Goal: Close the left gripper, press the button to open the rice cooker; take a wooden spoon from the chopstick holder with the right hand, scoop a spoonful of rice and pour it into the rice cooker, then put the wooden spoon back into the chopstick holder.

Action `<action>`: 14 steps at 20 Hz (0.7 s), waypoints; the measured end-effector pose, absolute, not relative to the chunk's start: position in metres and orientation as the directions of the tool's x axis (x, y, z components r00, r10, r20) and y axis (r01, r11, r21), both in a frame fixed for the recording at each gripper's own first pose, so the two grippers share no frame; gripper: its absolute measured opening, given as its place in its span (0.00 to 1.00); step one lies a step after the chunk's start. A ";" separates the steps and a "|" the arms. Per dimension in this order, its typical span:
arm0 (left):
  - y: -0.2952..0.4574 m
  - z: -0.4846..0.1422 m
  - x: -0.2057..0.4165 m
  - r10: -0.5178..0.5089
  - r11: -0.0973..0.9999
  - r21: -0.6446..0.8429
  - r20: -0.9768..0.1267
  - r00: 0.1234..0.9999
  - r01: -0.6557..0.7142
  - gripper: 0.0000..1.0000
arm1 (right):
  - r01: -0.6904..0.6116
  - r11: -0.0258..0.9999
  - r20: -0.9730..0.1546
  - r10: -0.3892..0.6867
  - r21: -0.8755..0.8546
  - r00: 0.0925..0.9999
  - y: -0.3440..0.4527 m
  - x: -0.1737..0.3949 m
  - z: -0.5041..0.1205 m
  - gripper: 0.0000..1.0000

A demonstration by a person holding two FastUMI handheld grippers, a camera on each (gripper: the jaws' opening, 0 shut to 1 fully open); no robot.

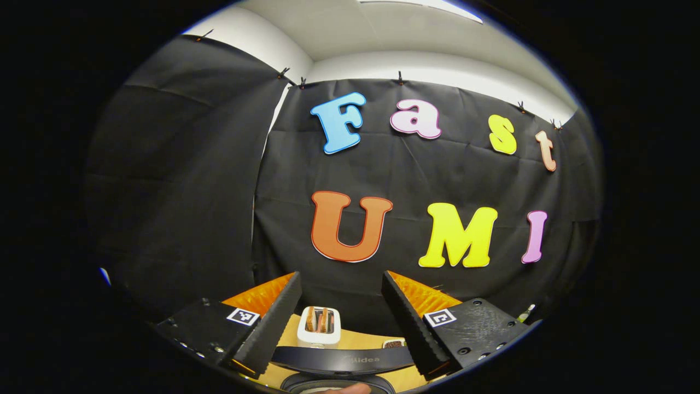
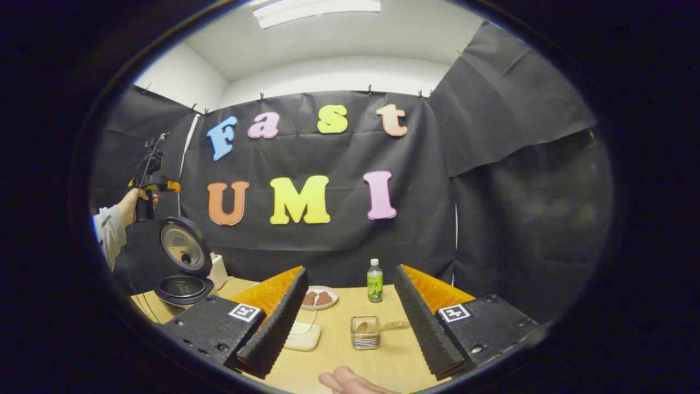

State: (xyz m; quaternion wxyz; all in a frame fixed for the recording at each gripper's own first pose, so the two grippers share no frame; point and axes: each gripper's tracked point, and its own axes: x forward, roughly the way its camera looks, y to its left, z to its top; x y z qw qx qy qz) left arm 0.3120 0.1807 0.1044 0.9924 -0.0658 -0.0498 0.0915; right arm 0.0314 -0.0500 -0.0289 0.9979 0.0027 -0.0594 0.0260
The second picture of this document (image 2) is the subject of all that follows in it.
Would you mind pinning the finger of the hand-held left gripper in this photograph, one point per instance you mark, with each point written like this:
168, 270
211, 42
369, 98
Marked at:
172, 186

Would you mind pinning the black and silver rice cooker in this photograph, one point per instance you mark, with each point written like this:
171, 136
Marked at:
183, 290

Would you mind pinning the ceiling light panel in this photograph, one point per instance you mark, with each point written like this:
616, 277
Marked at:
317, 11

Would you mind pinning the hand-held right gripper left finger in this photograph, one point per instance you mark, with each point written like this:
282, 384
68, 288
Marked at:
279, 328

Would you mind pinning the white round plate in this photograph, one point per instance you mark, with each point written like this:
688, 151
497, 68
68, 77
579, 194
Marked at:
334, 298

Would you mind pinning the glass dish of rice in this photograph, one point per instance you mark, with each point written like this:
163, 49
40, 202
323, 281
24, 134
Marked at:
303, 339

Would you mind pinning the white toaster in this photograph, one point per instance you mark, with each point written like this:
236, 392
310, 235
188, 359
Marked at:
220, 273

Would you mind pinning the green tea bottle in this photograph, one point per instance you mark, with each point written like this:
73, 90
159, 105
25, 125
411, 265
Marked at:
375, 284

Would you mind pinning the wooden spoon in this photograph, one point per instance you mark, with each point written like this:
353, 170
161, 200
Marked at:
394, 326

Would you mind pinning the brown meat piece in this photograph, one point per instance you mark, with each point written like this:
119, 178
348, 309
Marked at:
324, 298
309, 299

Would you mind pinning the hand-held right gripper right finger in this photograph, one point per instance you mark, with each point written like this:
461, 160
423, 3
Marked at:
424, 328

